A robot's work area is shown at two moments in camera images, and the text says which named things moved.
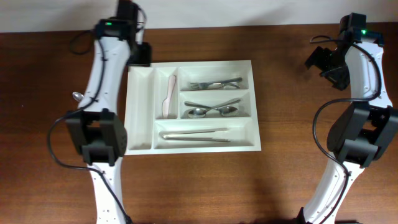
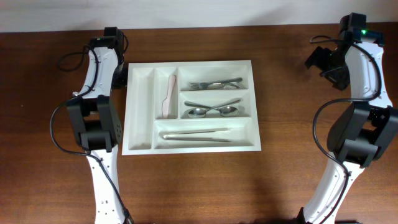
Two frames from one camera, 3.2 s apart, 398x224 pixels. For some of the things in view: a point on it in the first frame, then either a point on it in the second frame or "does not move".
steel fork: [203, 85] does not move
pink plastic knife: [165, 104] does not move
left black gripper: [144, 60] to [123, 81]
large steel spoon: [199, 112] does not move
